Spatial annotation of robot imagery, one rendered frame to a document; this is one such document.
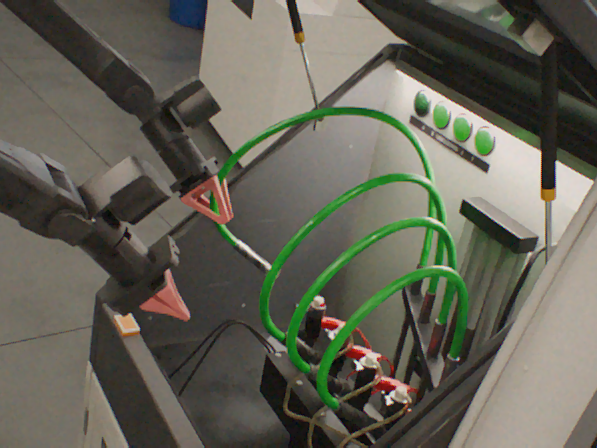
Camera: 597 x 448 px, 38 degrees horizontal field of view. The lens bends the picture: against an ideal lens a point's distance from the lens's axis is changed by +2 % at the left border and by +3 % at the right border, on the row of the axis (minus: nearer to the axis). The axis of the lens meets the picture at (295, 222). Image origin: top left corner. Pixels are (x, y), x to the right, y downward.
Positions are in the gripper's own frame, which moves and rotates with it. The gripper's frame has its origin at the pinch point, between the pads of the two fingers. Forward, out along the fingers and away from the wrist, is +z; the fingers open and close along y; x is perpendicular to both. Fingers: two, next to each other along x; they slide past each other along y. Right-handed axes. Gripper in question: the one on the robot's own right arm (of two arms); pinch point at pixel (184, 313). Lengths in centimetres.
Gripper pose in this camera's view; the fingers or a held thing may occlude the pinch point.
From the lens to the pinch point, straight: 111.9
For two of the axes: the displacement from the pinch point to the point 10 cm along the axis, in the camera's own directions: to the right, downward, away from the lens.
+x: -2.2, -4.6, 8.6
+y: 8.0, -6.0, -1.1
